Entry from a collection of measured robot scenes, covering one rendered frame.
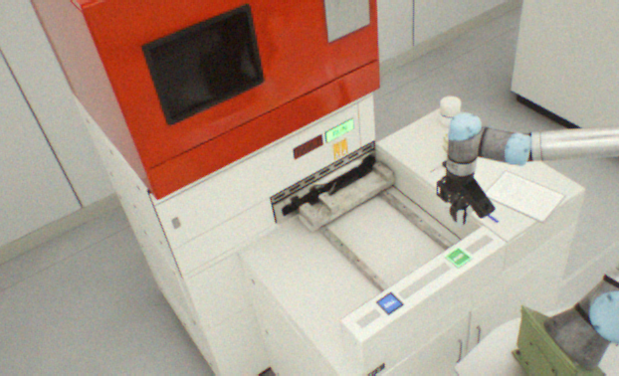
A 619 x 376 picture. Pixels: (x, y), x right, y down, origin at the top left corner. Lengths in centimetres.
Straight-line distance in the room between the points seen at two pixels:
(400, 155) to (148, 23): 103
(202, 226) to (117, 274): 144
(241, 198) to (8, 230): 186
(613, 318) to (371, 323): 60
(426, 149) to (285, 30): 75
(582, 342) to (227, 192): 108
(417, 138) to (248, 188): 66
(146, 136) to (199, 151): 17
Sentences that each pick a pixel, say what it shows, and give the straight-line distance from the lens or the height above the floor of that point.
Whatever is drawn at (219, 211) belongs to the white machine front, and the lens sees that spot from 201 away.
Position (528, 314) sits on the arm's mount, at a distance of 170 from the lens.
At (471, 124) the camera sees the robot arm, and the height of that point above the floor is 146.
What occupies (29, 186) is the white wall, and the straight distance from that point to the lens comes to 354.
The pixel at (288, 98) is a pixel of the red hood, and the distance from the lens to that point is 186.
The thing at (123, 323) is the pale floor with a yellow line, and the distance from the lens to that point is 319.
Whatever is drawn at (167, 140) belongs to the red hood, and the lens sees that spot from 172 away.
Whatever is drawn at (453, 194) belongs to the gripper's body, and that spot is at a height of 124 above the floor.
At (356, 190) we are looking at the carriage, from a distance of 221.
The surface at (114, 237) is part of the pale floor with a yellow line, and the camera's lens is 359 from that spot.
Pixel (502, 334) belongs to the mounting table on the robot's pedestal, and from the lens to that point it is 192.
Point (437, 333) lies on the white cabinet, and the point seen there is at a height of 74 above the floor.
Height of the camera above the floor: 240
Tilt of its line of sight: 43 degrees down
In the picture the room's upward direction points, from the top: 8 degrees counter-clockwise
